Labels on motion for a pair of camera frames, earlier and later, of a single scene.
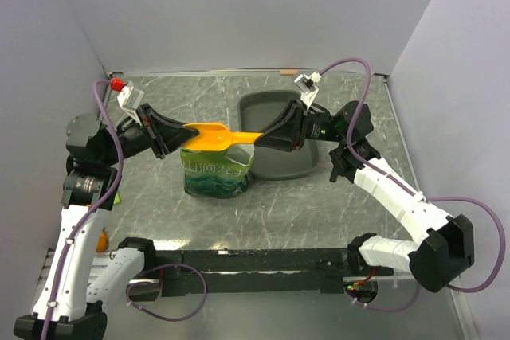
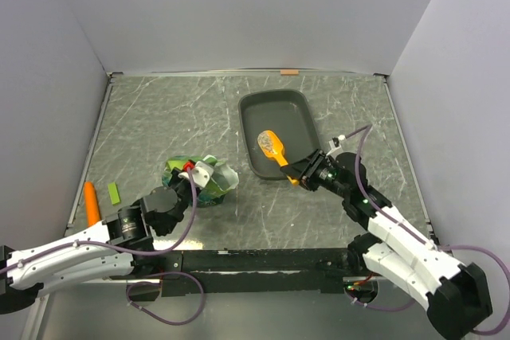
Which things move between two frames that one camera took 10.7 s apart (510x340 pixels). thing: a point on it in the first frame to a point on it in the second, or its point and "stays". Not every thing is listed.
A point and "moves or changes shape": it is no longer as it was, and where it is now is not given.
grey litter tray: (256, 110) stays
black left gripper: (169, 133) to (175, 177)
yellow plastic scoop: (215, 136) to (272, 146)
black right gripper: (287, 131) to (304, 170)
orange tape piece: (288, 72) stays
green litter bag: (217, 173) moves or changes shape
